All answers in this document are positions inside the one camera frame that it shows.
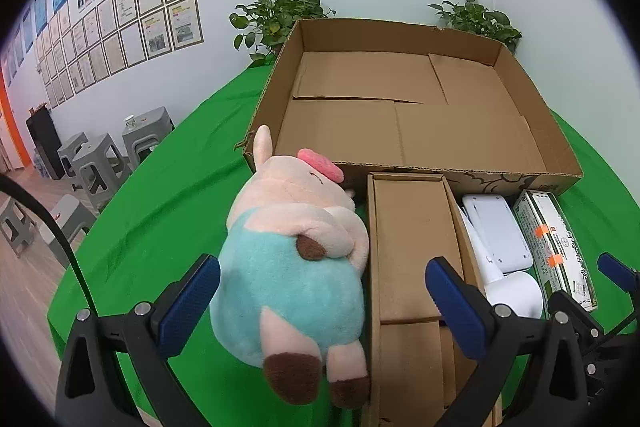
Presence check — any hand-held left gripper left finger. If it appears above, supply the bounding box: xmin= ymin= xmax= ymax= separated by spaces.
xmin=55 ymin=253 xmax=222 ymax=427

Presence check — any white plastic device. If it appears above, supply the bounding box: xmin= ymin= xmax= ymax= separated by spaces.
xmin=460 ymin=194 xmax=533 ymax=273

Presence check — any green tablecloth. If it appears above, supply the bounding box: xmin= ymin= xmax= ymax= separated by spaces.
xmin=46 ymin=57 xmax=640 ymax=427

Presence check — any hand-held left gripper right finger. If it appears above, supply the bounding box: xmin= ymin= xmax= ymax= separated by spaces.
xmin=425 ymin=257 xmax=588 ymax=427

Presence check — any black cable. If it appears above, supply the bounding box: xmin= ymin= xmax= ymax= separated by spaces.
xmin=0 ymin=174 xmax=98 ymax=315

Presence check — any green potted plant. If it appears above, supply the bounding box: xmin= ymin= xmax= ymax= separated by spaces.
xmin=427 ymin=0 xmax=523 ymax=55
xmin=229 ymin=0 xmax=337 ymax=68

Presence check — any pink and teal plush pig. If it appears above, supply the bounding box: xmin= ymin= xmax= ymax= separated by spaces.
xmin=207 ymin=124 xmax=373 ymax=410

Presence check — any grey plastic stool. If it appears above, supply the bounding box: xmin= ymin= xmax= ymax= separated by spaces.
xmin=57 ymin=132 xmax=91 ymax=180
xmin=0 ymin=197 xmax=38 ymax=258
xmin=72 ymin=133 xmax=133 ymax=214
xmin=121 ymin=106 xmax=176 ymax=168

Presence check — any narrow cardboard box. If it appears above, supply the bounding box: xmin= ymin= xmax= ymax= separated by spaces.
xmin=361 ymin=172 xmax=501 ymax=427

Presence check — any large cardboard box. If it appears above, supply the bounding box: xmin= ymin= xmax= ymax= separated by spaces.
xmin=242 ymin=18 xmax=585 ymax=198

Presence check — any wall of framed certificates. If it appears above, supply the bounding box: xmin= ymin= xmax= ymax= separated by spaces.
xmin=0 ymin=0 xmax=205 ymax=108

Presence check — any black cabinet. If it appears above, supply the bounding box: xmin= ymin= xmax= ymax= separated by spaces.
xmin=26 ymin=104 xmax=66 ymax=180

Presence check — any green and white carton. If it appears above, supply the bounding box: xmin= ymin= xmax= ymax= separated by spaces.
xmin=512 ymin=189 xmax=599 ymax=313

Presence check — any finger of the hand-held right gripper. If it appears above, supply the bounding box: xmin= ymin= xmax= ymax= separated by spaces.
xmin=547 ymin=292 xmax=607 ymax=344
xmin=596 ymin=252 xmax=640 ymax=340

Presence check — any white handheld dryer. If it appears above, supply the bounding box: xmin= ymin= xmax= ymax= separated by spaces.
xmin=457 ymin=207 xmax=545 ymax=320

